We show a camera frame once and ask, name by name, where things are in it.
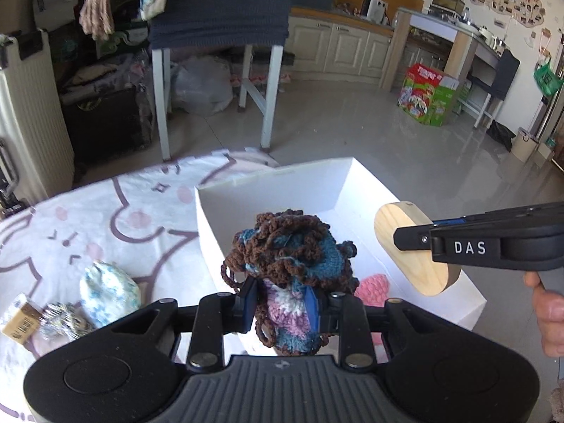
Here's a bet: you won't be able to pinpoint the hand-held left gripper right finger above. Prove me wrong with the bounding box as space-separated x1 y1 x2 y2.
306 288 446 372

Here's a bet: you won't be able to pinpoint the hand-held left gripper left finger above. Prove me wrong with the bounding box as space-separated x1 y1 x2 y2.
103 278 260 373

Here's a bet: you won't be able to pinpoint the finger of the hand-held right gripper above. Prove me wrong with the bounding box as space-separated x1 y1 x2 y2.
393 224 435 250

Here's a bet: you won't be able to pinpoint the wooden block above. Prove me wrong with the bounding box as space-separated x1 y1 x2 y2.
374 201 460 297

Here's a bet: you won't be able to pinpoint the dark brown crochet pouch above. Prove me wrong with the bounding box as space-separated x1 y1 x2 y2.
220 211 357 357

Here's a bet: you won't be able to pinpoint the pink crochet doll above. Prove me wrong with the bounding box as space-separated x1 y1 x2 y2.
355 273 391 357

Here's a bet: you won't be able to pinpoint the white cardboard box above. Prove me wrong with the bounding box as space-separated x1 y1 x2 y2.
194 157 488 357

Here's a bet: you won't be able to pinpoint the blue floral fabric pouch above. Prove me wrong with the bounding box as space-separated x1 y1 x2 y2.
79 261 142 329

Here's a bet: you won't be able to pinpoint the silver braided cord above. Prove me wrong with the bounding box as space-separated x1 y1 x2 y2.
42 302 95 342

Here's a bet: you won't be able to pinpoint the yellow tissue pack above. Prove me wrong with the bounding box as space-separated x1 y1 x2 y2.
2 302 42 344

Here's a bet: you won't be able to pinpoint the person's right hand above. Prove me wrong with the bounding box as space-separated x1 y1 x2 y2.
524 272 564 357

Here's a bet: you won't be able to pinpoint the white trash can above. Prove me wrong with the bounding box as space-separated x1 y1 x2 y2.
511 128 542 162

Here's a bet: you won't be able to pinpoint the colourful printed carton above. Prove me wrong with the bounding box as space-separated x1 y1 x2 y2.
398 64 468 126

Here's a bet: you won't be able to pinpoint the white cartoon printed blanket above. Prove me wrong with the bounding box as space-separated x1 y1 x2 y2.
0 150 283 423

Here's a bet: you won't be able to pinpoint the green shopping bag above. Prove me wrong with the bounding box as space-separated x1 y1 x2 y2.
534 62 564 95

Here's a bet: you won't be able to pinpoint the dark bar stool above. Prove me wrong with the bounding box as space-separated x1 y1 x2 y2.
467 48 521 129

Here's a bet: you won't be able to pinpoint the wooden-framed counter table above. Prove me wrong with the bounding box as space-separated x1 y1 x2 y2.
392 6 485 98

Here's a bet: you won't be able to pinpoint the cream kitchen cabinets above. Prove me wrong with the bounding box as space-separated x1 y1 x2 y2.
288 6 395 86

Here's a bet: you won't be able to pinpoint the translucent plastic bag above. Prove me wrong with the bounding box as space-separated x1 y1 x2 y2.
172 57 234 117

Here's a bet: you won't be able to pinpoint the black bag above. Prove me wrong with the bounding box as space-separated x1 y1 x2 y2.
59 84 153 164

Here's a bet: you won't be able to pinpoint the white countertop appliance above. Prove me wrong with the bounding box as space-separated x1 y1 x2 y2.
361 0 388 23

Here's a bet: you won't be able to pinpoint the cream hard-shell suitcase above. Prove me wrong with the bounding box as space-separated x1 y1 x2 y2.
0 31 75 212

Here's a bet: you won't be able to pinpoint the white chair with dark cover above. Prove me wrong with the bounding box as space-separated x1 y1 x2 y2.
150 0 292 161

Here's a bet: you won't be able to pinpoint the hanging pink scarf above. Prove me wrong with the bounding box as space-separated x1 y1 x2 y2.
79 0 115 40

